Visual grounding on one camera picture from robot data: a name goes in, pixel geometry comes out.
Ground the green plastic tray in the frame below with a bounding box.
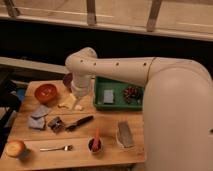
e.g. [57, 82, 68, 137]
[93, 77, 144, 111]

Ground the dark cup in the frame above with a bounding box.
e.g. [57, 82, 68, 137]
[88, 138, 103, 155]

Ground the yellow red apple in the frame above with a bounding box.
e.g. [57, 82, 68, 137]
[5, 140, 26, 158]

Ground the grey sponge block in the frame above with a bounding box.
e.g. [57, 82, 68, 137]
[103, 90, 114, 104]

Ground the small metal clip object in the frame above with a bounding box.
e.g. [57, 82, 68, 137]
[48, 117, 64, 133]

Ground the pale banana peel piece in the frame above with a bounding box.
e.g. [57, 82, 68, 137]
[74, 105, 83, 111]

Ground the orange carrot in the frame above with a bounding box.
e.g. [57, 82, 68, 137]
[92, 127, 100, 152]

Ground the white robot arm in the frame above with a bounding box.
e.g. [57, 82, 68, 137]
[65, 48, 213, 171]

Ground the grey cloth upper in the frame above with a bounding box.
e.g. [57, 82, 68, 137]
[31, 105, 51, 118]

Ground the black handled brush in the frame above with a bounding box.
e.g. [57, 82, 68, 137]
[65, 115, 94, 131]

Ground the grey cloth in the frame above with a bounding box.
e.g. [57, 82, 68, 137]
[28, 117, 45, 130]
[31, 105, 51, 118]

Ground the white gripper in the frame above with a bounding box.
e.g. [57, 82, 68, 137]
[71, 77, 91, 108]

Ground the red bowl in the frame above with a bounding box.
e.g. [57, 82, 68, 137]
[34, 84, 57, 104]

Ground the purple bowl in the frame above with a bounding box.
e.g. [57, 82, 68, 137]
[63, 73, 73, 89]

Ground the yellow banana peel piece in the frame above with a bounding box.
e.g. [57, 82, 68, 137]
[59, 94, 77, 109]

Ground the grey cloth lower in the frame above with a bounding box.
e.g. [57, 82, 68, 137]
[28, 117, 45, 130]

